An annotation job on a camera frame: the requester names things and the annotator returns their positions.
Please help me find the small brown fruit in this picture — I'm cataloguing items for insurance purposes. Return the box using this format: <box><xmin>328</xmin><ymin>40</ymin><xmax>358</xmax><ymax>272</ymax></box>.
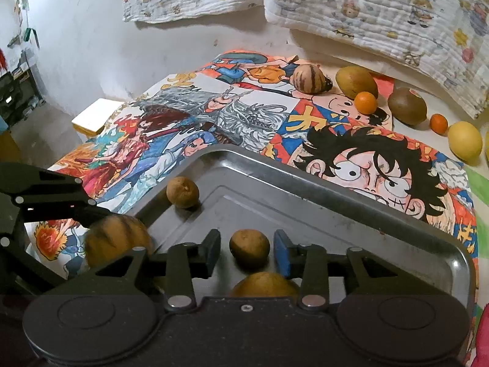
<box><xmin>166</xmin><ymin>176</ymin><xmax>200</xmax><ymax>209</ymax></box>

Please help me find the green-brown mango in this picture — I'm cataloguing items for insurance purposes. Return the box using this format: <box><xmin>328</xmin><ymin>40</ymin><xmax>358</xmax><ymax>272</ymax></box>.
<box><xmin>336</xmin><ymin>65</ymin><xmax>378</xmax><ymax>99</ymax></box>

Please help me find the yellow lemon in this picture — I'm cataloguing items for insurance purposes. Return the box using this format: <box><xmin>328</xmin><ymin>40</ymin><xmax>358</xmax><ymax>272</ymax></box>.
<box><xmin>447</xmin><ymin>121</ymin><xmax>483</xmax><ymax>161</ymax></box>

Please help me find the grey metal tray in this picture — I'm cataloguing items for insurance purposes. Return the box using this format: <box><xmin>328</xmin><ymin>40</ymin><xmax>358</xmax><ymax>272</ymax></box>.
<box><xmin>129</xmin><ymin>145</ymin><xmax>476</xmax><ymax>309</ymax></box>

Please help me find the dark brown kiwi with sticker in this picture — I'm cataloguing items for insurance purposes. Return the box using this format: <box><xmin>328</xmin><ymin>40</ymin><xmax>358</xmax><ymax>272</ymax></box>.
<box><xmin>388</xmin><ymin>87</ymin><xmax>428</xmax><ymax>126</ymax></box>

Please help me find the striped melon front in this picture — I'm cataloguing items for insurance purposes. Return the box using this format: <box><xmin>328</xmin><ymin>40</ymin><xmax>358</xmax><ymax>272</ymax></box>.
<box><xmin>84</xmin><ymin>215</ymin><xmax>154</xmax><ymax>269</ymax></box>

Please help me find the right printed muslin cloth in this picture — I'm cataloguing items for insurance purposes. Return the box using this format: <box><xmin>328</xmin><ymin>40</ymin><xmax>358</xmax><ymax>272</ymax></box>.
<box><xmin>263</xmin><ymin>0</ymin><xmax>488</xmax><ymax>118</ymax></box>

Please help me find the white cardboard box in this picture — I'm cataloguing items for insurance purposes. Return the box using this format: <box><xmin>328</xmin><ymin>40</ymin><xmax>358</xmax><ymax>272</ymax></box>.
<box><xmin>71</xmin><ymin>98</ymin><xmax>123</xmax><ymax>138</ymax></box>

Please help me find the anime poster mat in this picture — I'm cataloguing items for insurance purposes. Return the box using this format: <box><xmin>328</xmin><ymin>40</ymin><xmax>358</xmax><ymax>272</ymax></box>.
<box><xmin>24</xmin><ymin>49</ymin><xmax>478</xmax><ymax>280</ymax></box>

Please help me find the small orange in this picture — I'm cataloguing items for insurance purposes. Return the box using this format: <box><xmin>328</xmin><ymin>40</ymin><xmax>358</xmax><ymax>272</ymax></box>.
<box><xmin>354</xmin><ymin>91</ymin><xmax>378</xmax><ymax>115</ymax></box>
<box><xmin>429</xmin><ymin>113</ymin><xmax>448</xmax><ymax>136</ymax></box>

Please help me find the brown avocado-like fruit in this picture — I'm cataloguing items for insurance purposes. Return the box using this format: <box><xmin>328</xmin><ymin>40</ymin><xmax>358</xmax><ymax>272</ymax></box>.
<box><xmin>230</xmin><ymin>272</ymin><xmax>299</xmax><ymax>298</ymax></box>

